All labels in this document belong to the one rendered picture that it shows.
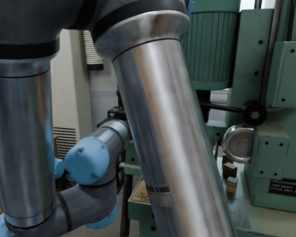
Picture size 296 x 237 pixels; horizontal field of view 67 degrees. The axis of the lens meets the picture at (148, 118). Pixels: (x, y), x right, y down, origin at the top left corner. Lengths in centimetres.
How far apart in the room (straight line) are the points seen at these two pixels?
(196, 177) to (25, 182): 22
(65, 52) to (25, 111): 187
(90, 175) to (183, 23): 28
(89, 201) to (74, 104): 175
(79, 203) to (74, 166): 8
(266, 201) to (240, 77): 39
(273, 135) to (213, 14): 36
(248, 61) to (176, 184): 53
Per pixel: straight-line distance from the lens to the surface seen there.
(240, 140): 69
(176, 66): 24
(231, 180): 87
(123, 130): 49
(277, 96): 61
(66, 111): 223
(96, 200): 46
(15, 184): 34
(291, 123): 73
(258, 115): 64
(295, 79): 61
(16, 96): 26
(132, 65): 24
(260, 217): 81
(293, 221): 84
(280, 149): 65
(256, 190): 81
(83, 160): 40
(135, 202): 63
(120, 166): 95
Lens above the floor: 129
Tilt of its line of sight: 18 degrees down
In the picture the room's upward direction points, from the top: straight up
